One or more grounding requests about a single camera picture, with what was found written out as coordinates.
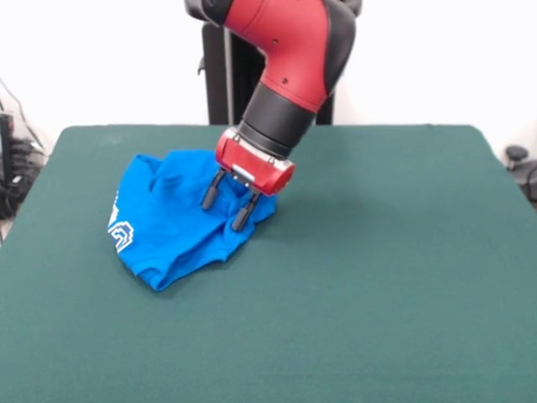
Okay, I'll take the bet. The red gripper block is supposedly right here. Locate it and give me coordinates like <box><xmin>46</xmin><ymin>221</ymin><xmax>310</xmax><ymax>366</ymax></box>
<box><xmin>200</xmin><ymin>128</ymin><xmax>296</xmax><ymax>233</ymax></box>

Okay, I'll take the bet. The blue printed t-shirt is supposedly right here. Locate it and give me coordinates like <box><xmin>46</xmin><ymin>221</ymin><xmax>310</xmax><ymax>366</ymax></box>
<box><xmin>106</xmin><ymin>149</ymin><xmax>279</xmax><ymax>293</ymax></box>

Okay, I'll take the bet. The dark green table cloth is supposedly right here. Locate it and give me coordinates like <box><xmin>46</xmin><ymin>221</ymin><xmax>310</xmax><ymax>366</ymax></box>
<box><xmin>0</xmin><ymin>123</ymin><xmax>537</xmax><ymax>403</ymax></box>

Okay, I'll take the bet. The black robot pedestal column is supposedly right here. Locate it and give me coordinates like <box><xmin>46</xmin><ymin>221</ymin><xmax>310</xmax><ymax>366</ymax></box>
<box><xmin>184</xmin><ymin>0</ymin><xmax>360</xmax><ymax>127</ymax></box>

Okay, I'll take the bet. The black cables and equipment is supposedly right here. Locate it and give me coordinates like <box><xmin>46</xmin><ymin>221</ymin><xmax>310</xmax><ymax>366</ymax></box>
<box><xmin>0</xmin><ymin>75</ymin><xmax>48</xmax><ymax>244</ymax></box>

